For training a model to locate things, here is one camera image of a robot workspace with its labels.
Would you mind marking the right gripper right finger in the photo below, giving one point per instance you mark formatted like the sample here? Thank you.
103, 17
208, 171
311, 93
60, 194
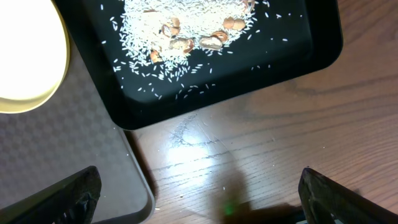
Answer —
324, 200

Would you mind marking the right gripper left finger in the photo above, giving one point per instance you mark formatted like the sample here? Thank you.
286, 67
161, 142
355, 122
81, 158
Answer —
71, 200

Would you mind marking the yellow plate bowl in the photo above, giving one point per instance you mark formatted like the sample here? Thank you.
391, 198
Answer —
35, 54

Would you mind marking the pile of rice grains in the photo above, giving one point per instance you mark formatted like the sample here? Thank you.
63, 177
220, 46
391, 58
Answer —
278, 35

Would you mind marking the black food waste tray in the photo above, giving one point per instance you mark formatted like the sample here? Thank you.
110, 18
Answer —
327, 42

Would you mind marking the brown serving tray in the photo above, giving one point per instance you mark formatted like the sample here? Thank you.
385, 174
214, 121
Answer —
68, 133

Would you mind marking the nut shell scraps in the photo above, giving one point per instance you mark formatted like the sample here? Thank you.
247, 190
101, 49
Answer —
173, 29

